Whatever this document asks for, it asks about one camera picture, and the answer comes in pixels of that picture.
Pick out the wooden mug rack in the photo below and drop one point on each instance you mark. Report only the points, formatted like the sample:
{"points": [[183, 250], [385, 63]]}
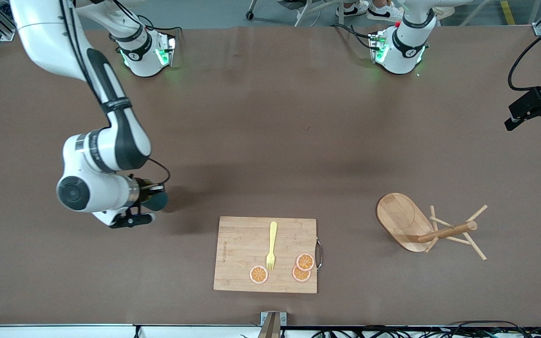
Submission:
{"points": [[399, 218]]}

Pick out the office chair base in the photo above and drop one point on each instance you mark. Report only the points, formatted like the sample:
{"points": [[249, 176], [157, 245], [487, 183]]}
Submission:
{"points": [[250, 16]]}

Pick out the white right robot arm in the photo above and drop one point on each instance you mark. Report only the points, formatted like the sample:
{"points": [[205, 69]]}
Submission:
{"points": [[111, 150]]}

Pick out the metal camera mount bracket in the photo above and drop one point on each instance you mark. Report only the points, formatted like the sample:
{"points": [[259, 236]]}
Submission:
{"points": [[273, 324]]}

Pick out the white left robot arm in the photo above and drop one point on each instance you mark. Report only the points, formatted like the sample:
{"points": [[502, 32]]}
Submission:
{"points": [[399, 56]]}

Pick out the bamboo cutting board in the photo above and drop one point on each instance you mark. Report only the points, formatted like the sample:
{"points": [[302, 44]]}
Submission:
{"points": [[242, 253]]}

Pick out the orange slice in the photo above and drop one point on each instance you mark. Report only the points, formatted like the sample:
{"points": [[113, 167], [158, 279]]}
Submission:
{"points": [[298, 276], [305, 262], [258, 274]]}

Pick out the yellow plastic fork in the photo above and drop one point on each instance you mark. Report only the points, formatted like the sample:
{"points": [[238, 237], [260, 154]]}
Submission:
{"points": [[273, 234]]}

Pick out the white sneaker black swoosh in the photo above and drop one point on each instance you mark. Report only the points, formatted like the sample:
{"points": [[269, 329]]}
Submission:
{"points": [[383, 12], [352, 9]]}

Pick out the white table edge rail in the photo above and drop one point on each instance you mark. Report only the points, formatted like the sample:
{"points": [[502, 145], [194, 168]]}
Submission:
{"points": [[40, 332]]}

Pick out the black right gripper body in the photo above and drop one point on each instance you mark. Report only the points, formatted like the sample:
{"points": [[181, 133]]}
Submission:
{"points": [[147, 193]]}

